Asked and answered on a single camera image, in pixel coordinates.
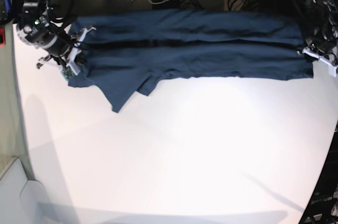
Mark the red clamp at table edge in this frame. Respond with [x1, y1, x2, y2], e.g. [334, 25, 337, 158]
[0, 27, 6, 46]

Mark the blue handled tool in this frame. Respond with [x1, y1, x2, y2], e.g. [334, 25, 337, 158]
[4, 0, 12, 14]

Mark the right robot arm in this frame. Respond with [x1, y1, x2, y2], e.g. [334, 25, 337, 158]
[16, 0, 96, 79]

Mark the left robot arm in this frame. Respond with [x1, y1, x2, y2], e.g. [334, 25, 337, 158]
[308, 0, 337, 58]

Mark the dark blue t-shirt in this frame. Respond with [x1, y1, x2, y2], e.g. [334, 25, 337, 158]
[68, 10, 313, 112]

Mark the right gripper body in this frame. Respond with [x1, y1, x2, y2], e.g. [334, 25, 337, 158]
[36, 27, 97, 74]

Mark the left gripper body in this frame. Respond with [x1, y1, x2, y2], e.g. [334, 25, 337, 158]
[305, 37, 337, 63]

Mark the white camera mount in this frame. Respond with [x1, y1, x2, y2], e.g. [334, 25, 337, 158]
[297, 48, 337, 78]
[36, 25, 97, 80]

